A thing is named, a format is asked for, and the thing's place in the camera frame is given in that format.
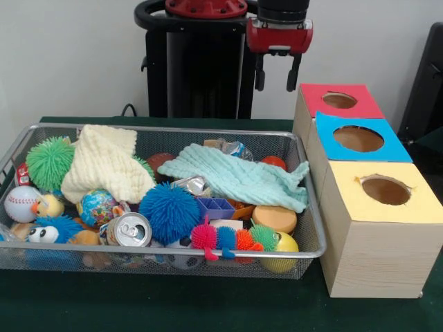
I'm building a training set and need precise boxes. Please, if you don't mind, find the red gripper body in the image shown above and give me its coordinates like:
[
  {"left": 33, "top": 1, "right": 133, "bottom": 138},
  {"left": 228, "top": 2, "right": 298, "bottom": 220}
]
[{"left": 246, "top": 17, "right": 314, "bottom": 56}]

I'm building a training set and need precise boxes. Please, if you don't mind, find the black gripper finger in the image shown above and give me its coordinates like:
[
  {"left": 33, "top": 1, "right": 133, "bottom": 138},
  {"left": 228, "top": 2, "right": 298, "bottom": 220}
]
[
  {"left": 286, "top": 53, "right": 302, "bottom": 93},
  {"left": 254, "top": 52, "right": 266, "bottom": 92}
]

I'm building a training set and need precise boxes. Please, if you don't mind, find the crushed clear plastic bottle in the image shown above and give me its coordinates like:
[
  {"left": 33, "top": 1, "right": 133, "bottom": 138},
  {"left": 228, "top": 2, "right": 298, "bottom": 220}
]
[{"left": 216, "top": 140, "right": 255, "bottom": 162}]

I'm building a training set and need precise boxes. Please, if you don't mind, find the mint green cloth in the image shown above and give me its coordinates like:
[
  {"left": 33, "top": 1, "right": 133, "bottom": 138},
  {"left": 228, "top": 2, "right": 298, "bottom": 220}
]
[{"left": 157, "top": 143, "right": 310, "bottom": 213}]

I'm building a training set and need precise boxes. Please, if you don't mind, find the shallow silver mesh bin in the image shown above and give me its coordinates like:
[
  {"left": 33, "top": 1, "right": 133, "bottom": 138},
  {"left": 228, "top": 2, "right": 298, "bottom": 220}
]
[{"left": 0, "top": 122, "right": 328, "bottom": 282}]

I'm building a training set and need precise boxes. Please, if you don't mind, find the wooden three-hole box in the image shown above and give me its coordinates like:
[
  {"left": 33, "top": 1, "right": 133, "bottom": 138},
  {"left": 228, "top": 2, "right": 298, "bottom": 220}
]
[{"left": 292, "top": 82, "right": 443, "bottom": 299}]

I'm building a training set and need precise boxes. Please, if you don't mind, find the red ball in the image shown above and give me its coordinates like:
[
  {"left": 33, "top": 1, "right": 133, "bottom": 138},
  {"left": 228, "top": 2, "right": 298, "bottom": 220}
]
[{"left": 260, "top": 155, "right": 288, "bottom": 172}]

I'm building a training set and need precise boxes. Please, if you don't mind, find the black upright panel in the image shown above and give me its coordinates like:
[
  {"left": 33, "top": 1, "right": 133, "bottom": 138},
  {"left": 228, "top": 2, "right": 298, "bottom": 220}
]
[{"left": 397, "top": 22, "right": 443, "bottom": 139}]

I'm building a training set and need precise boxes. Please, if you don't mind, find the round orange sponge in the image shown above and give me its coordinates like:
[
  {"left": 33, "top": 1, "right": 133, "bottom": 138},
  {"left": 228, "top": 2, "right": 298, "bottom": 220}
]
[{"left": 251, "top": 204, "right": 298, "bottom": 234}]

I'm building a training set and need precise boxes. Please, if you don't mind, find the blue spiky rubber ball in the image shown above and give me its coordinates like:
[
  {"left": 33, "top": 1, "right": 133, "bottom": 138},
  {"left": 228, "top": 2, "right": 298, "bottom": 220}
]
[{"left": 138, "top": 182, "right": 201, "bottom": 246}]

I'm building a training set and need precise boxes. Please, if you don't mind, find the yellow smiley ball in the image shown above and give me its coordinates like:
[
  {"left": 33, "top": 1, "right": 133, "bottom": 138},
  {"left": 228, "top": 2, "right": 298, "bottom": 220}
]
[{"left": 259, "top": 231, "right": 300, "bottom": 274}]

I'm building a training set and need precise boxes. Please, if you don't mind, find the rainbow spiky caterpillar toy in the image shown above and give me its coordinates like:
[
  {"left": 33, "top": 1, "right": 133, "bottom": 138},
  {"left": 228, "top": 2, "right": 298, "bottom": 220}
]
[{"left": 190, "top": 214, "right": 281, "bottom": 261}]

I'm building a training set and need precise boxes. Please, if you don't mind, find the cream knit cloth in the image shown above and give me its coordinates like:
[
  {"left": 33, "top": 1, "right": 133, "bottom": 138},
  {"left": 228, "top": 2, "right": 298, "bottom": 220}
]
[{"left": 61, "top": 124, "right": 156, "bottom": 205}]

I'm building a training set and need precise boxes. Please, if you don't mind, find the silver-top drink can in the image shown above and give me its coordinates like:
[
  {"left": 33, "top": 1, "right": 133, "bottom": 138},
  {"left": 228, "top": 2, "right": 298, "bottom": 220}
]
[{"left": 99, "top": 212, "right": 153, "bottom": 248}]

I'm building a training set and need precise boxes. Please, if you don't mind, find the green spiky rubber ball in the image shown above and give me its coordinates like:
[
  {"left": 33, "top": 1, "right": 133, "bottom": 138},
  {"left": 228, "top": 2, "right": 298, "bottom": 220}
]
[{"left": 26, "top": 136, "right": 76, "bottom": 192}]

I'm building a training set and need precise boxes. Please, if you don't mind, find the dark green table cloth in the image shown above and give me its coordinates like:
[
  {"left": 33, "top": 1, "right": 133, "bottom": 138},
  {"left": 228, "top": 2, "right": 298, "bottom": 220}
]
[{"left": 0, "top": 116, "right": 443, "bottom": 332}]

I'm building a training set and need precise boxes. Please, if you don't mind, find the white baseball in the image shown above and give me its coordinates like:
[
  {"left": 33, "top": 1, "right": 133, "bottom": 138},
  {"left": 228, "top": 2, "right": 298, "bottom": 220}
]
[{"left": 3, "top": 185, "right": 41, "bottom": 223}]

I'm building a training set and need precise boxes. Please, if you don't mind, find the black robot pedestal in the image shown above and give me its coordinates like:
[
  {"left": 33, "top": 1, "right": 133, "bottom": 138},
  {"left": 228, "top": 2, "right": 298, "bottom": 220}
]
[{"left": 134, "top": 0, "right": 278, "bottom": 120}]

